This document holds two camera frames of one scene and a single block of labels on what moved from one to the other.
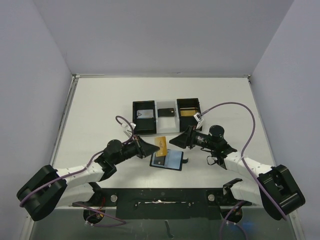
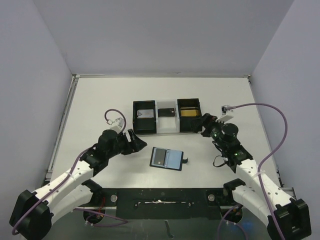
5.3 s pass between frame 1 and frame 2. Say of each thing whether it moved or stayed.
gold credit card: stayed
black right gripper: moved
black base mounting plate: stayed
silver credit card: stayed
